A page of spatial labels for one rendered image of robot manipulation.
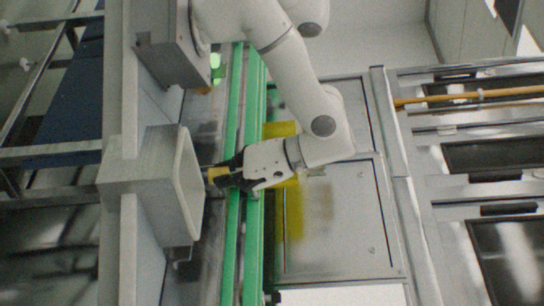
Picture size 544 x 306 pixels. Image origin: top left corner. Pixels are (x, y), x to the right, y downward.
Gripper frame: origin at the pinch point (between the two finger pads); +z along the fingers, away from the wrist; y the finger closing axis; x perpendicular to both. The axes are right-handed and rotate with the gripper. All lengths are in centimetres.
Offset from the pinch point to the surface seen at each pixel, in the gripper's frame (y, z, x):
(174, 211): -6.5, 11.5, -0.5
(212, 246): -3.0, 11.5, -18.3
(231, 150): 21.6, 5.0, -12.2
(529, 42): 280, -131, -208
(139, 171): -3.9, 13.8, 10.7
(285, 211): 22.4, 1.0, -40.5
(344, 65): 523, 27, -344
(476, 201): 25, -51, -59
